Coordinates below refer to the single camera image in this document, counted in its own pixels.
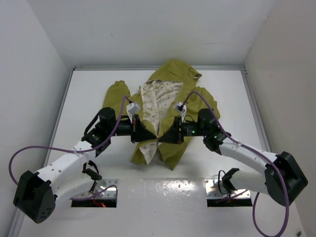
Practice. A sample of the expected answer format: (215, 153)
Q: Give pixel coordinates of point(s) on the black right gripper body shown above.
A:
(189, 129)

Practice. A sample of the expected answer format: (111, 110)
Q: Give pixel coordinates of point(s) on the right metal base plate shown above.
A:
(213, 192)

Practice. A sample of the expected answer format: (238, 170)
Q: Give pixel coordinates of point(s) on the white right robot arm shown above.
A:
(273, 173)

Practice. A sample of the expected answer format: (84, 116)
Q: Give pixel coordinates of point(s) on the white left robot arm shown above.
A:
(38, 192)

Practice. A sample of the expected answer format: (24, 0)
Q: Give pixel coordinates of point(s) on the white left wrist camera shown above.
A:
(132, 109)

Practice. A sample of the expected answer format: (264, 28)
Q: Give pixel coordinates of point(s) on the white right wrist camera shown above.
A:
(181, 107)

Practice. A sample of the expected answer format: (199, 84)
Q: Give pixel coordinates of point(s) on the olive green hooded jacket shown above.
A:
(175, 81)

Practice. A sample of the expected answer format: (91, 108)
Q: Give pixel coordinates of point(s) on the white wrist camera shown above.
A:
(181, 107)
(132, 109)

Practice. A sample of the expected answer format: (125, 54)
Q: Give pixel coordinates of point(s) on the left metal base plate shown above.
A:
(103, 189)

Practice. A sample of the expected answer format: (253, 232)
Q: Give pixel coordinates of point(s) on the metal base plate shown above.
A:
(213, 192)
(103, 189)

